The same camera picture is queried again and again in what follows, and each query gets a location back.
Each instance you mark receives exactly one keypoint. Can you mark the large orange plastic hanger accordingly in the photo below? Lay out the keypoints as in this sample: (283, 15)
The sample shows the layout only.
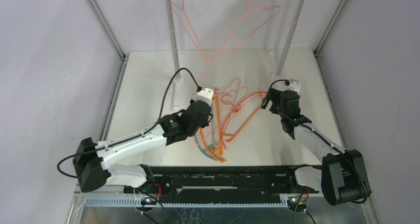
(240, 114)

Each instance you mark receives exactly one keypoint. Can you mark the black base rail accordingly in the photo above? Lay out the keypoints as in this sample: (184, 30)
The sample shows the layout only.
(224, 184)

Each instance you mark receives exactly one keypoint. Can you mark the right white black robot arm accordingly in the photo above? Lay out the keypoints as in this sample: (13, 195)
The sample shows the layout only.
(342, 177)

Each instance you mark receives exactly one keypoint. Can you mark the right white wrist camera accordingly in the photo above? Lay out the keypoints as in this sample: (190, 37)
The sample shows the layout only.
(294, 86)

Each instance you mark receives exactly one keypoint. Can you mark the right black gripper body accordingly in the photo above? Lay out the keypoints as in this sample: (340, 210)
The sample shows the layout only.
(274, 98)

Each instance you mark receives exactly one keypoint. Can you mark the aluminium frame post left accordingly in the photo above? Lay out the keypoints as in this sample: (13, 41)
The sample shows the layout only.
(110, 35)

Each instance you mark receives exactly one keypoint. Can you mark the aluminium frame post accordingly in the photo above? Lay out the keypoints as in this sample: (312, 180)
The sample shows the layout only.
(110, 35)
(317, 55)

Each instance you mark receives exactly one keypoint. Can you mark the white hanger rack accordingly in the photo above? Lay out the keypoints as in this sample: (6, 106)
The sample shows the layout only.
(276, 67)

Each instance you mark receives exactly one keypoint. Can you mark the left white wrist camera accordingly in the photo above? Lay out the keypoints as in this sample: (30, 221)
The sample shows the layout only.
(205, 95)

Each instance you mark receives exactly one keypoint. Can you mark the aluminium frame post right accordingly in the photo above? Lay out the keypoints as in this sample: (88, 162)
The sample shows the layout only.
(317, 55)

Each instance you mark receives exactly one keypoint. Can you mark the orange plastic hanger left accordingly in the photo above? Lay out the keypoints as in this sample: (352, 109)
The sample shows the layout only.
(214, 140)

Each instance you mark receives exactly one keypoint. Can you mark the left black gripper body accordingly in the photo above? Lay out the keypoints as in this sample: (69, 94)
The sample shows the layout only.
(192, 131)

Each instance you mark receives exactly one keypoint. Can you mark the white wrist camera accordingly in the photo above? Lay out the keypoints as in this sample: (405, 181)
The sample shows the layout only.
(205, 95)
(294, 86)

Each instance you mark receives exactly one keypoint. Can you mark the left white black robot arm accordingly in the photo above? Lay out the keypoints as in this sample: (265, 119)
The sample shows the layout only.
(99, 164)

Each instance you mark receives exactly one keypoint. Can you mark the teal plastic hanger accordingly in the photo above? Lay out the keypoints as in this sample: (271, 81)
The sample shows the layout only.
(200, 140)

